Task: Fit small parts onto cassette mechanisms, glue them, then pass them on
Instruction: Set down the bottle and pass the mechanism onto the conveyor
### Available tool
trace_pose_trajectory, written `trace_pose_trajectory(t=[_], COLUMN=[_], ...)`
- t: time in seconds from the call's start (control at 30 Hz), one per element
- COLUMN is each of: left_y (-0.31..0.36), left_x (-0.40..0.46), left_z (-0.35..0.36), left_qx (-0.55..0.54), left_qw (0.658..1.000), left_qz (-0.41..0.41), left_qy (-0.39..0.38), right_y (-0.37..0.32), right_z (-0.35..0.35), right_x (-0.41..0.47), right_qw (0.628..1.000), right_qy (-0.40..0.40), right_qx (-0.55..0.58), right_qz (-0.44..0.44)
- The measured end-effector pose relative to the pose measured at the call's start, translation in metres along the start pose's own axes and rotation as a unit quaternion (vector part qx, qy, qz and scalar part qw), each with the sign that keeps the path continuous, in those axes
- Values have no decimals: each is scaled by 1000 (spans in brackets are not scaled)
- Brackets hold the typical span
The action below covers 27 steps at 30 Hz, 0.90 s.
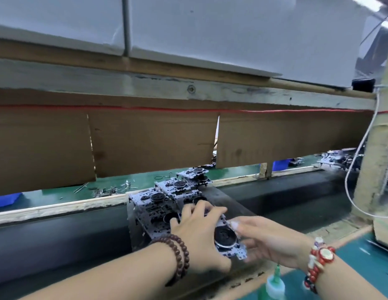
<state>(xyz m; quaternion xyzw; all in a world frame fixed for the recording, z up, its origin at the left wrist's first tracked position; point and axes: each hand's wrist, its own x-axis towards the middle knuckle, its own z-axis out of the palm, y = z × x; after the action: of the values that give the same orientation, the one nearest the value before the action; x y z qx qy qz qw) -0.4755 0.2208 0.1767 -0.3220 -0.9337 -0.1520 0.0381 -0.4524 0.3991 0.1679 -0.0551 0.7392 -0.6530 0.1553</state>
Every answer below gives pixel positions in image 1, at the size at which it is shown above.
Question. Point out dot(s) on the person's left hand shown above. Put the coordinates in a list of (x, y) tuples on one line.
[(197, 237)]

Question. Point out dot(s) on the person's right hand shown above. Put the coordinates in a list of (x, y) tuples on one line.
[(269, 240)]

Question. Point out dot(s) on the metal mechanism chassis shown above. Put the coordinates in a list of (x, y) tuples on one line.
[(226, 239)]

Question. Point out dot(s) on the black conveyor belt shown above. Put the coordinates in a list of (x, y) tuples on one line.
[(288, 196)]

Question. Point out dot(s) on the green glue squeeze bottle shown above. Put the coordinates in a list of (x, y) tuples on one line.
[(273, 289)]

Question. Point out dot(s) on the finished mechanisms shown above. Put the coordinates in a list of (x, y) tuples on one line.
[(156, 200)]

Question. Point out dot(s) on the person's right forearm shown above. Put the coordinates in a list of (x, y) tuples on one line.
[(350, 281)]

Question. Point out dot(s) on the clear plastic sheet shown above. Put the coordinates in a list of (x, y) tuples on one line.
[(234, 206)]

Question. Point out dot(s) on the blue plastic bin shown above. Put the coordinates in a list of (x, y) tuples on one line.
[(281, 164), (6, 200)]

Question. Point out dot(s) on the brown cardboard panel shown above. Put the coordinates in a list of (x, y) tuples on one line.
[(150, 140)]

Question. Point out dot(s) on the wooden shelf beam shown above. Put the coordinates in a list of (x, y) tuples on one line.
[(181, 84)]

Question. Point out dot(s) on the grey metal pipe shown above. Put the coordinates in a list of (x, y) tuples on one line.
[(126, 25)]

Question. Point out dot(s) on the wooden post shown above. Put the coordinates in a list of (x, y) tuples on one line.
[(378, 153)]

